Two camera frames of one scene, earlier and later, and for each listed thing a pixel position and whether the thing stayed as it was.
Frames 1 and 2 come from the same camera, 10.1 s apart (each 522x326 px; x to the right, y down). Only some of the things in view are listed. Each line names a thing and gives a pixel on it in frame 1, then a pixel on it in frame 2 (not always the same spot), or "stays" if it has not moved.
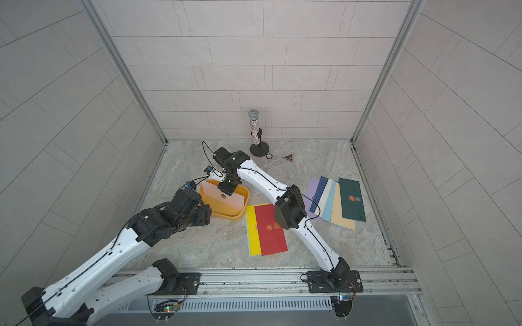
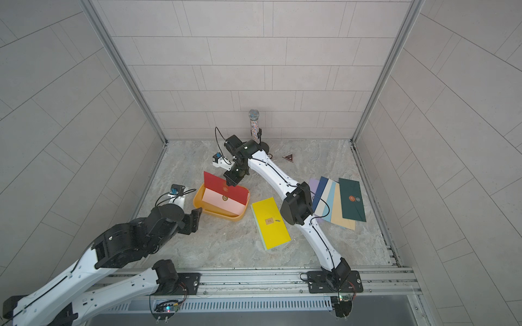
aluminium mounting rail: (386, 280) stays
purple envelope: (309, 196) stays
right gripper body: (230, 182) stays
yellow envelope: (253, 238) to (270, 223)
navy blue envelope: (321, 187) stays
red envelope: (272, 236) to (219, 187)
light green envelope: (248, 231) to (258, 227)
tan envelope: (336, 216) stays
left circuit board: (165, 309) stays
